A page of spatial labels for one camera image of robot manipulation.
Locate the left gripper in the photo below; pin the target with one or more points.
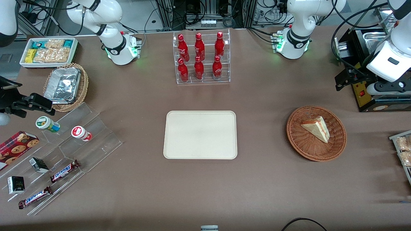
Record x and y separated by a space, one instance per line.
360 72

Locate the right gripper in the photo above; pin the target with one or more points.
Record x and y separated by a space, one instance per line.
6 98

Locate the triangular sandwich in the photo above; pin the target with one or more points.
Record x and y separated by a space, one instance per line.
316 128

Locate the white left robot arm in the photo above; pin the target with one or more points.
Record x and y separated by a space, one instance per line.
298 19

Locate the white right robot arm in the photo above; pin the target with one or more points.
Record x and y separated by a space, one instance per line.
110 12

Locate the light woven wicker basket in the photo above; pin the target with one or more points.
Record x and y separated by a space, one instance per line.
84 86

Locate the brown round wicker basket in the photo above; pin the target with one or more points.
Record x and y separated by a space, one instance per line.
301 144

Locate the grey snack tray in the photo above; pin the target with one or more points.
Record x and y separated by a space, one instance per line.
407 173

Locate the beige rectangular tray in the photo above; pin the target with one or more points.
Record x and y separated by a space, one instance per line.
200 134

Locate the black machine yellow panel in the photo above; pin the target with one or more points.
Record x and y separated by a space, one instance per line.
364 96

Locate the green lid yoghurt cup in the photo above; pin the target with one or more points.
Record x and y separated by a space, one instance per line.
46 124

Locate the aluminium foil container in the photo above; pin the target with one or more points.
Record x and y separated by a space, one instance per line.
62 85

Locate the red cookie box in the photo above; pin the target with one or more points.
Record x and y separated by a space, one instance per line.
16 148

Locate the steel pan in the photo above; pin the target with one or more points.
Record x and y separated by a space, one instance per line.
374 40

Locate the yellow snack packet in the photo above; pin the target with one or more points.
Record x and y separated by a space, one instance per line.
30 55

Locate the large clear cracker bag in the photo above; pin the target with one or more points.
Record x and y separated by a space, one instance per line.
51 55

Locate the red lid yoghurt cup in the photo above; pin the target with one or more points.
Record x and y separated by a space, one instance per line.
81 132

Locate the teal snack packet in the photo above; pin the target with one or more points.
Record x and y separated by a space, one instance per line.
38 44
68 43

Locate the small clear cracker bag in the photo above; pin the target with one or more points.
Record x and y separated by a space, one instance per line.
54 44

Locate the white snack bin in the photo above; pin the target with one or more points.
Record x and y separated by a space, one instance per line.
74 51

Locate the Snickers chocolate bar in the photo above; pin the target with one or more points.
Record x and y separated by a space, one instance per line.
64 171
34 197

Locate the clear acrylic stepped stand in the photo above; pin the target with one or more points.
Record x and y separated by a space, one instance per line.
99 141

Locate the small black white box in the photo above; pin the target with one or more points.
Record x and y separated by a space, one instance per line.
16 185

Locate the clear snack bag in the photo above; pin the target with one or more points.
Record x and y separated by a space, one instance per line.
406 158
404 143

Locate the red cola bottle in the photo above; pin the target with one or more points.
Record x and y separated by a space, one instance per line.
199 47
219 45
199 69
183 71
217 68
183 48

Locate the clear acrylic bottle rack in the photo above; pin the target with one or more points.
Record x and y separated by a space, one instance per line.
207 81

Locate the white power strip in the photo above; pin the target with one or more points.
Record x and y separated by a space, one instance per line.
208 23

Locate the small grey object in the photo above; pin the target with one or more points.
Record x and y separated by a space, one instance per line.
209 228

